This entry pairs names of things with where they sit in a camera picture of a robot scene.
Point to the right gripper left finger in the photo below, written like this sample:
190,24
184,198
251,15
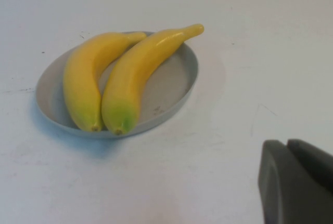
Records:
286,195

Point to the yellow plastic banana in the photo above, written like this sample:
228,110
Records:
135,78
80,83

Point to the grey round plate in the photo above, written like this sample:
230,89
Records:
169,89

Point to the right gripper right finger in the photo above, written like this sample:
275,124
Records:
317,160

